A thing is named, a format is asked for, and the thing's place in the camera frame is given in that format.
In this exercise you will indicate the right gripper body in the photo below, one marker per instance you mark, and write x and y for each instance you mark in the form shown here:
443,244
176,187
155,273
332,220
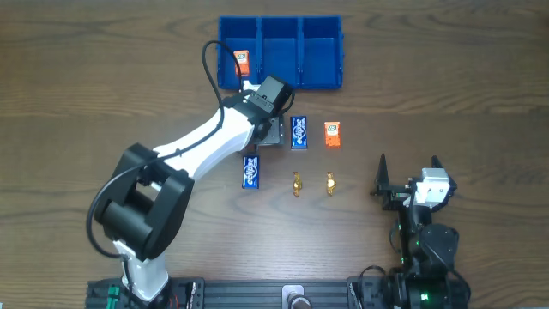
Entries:
396,197

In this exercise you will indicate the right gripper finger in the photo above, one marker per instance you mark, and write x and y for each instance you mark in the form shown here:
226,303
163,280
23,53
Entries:
382,180
437,163

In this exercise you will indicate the gold candy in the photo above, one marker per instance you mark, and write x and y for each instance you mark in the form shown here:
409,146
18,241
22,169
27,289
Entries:
330,183
297,183

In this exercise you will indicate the orange candy box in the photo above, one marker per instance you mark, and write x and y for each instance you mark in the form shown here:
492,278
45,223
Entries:
332,135
242,63

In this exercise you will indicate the blue candy pack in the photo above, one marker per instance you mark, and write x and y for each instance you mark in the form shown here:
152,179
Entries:
299,132
251,173

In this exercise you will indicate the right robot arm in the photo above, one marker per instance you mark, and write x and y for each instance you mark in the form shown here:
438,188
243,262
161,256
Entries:
437,244

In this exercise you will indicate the blue tray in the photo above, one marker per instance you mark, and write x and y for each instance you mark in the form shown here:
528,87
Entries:
317,64

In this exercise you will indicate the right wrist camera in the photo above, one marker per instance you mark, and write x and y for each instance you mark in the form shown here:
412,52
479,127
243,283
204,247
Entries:
433,184

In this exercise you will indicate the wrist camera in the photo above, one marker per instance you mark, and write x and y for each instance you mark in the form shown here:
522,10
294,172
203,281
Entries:
248,86
433,184

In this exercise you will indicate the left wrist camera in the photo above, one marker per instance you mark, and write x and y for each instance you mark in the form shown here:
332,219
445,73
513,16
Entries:
248,86

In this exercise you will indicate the mounting rail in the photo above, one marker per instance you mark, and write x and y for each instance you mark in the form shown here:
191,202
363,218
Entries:
249,294

